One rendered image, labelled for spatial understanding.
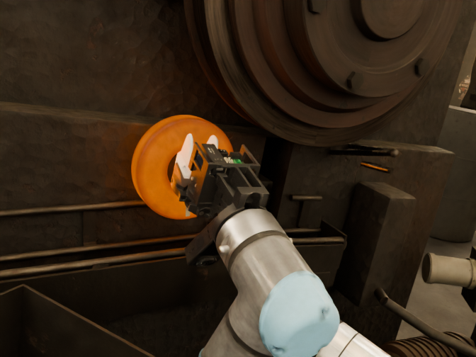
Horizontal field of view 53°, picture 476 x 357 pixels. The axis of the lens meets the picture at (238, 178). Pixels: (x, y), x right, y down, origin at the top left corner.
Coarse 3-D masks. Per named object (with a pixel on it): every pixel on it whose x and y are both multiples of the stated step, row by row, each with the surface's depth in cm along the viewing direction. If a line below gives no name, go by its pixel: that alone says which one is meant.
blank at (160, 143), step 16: (160, 128) 66; (176, 128) 66; (192, 128) 67; (208, 128) 69; (144, 144) 65; (160, 144) 66; (176, 144) 67; (224, 144) 71; (144, 160) 66; (160, 160) 67; (144, 176) 66; (160, 176) 67; (144, 192) 67; (160, 192) 68; (160, 208) 69; (176, 208) 70
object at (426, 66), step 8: (312, 0) 57; (320, 0) 57; (312, 8) 57; (320, 8) 58; (416, 64) 68; (424, 64) 68; (352, 72) 64; (416, 72) 69; (424, 72) 69; (352, 80) 63; (360, 80) 64; (352, 88) 64
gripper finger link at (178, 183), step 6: (174, 168) 66; (174, 174) 64; (180, 174) 63; (174, 180) 62; (180, 180) 62; (186, 180) 62; (174, 186) 62; (180, 186) 61; (186, 186) 61; (174, 192) 62; (180, 192) 60; (180, 198) 60; (186, 198) 61
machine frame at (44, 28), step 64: (0, 0) 64; (64, 0) 67; (128, 0) 71; (0, 64) 66; (64, 64) 70; (128, 64) 74; (192, 64) 78; (448, 64) 105; (0, 128) 64; (64, 128) 67; (128, 128) 71; (256, 128) 87; (384, 128) 102; (0, 192) 66; (64, 192) 70; (128, 192) 75; (320, 192) 93; (64, 256) 74; (128, 320) 83; (192, 320) 89; (384, 320) 116
